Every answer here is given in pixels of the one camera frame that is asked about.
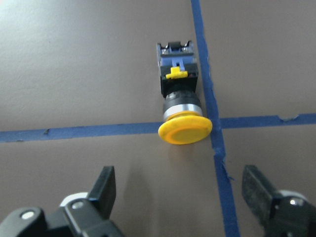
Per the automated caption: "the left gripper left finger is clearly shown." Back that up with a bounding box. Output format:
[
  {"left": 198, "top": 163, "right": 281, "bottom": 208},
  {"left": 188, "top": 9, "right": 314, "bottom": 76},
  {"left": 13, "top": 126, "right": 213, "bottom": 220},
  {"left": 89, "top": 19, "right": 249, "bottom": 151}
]
[{"left": 0, "top": 166, "right": 123, "bottom": 237}]

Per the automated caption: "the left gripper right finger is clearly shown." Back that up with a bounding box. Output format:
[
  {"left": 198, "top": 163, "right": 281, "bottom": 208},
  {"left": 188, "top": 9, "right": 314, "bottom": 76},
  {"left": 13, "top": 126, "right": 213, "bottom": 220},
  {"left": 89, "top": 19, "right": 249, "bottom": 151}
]
[{"left": 242, "top": 165, "right": 316, "bottom": 237}]

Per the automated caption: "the yellow push button switch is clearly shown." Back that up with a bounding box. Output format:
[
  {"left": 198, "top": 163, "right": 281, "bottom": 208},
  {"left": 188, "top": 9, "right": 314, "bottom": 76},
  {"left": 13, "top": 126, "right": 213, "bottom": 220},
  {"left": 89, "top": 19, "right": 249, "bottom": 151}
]
[{"left": 157, "top": 41, "right": 213, "bottom": 145}]

